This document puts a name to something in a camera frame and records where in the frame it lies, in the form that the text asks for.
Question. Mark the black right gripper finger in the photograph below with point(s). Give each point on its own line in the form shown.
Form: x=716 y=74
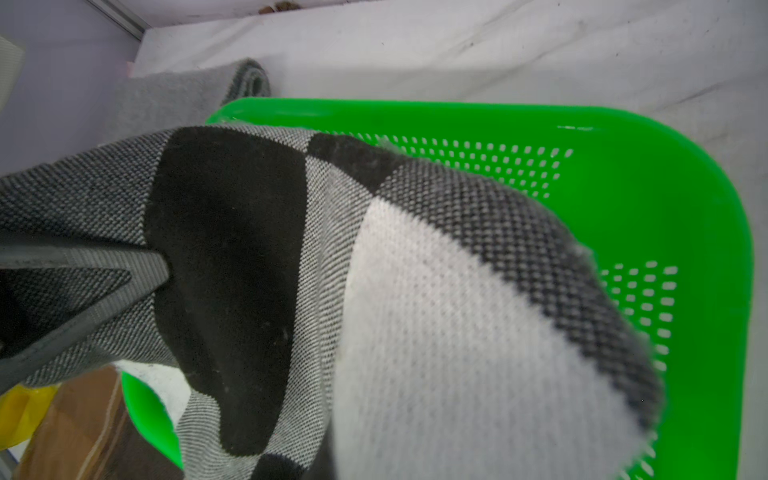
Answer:
x=57 y=291

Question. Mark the brown plaid scarf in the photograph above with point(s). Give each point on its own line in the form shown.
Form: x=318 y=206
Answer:
x=87 y=434

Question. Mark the black white checked scarf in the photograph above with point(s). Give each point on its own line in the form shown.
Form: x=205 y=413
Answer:
x=337 y=310

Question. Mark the grey folded scarf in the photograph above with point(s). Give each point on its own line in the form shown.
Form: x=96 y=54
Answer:
x=176 y=99

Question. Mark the green plastic basket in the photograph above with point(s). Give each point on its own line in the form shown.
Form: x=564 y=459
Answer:
x=663 y=223

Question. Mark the yellow spray bottle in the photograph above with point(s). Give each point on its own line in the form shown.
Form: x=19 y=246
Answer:
x=22 y=411

